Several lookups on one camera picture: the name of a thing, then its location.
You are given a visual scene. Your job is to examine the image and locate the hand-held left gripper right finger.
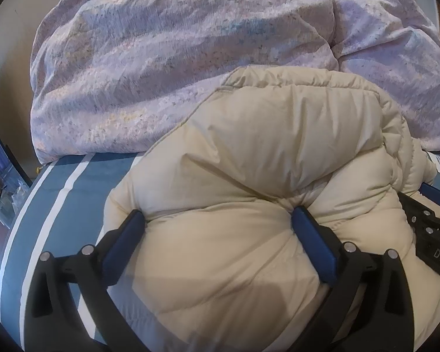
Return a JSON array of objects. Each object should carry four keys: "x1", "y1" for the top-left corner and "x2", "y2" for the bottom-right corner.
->
[{"x1": 292, "y1": 207, "x2": 415, "y2": 352}]

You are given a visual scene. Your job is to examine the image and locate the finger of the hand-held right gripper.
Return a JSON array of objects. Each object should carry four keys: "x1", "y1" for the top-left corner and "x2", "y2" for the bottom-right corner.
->
[{"x1": 398, "y1": 182, "x2": 440, "y2": 236}]

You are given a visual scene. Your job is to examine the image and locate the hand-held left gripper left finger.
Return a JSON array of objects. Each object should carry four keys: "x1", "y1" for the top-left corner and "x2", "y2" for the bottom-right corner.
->
[{"x1": 23, "y1": 209, "x2": 148, "y2": 352}]

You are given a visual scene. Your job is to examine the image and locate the beige puffer jacket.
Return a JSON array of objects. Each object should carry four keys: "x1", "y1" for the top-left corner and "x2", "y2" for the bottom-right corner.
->
[{"x1": 104, "y1": 65, "x2": 440, "y2": 352}]

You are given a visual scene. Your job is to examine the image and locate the blue white striped bed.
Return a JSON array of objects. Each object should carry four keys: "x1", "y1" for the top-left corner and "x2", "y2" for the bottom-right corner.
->
[{"x1": 0, "y1": 150, "x2": 440, "y2": 352}]

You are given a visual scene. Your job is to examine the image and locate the cluttered desk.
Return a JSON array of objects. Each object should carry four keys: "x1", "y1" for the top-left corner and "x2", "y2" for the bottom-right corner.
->
[{"x1": 0, "y1": 174, "x2": 34, "y2": 228}]

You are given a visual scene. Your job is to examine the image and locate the lavender floral quilt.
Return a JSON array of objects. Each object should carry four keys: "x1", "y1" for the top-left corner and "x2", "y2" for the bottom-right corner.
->
[{"x1": 29, "y1": 0, "x2": 440, "y2": 165}]

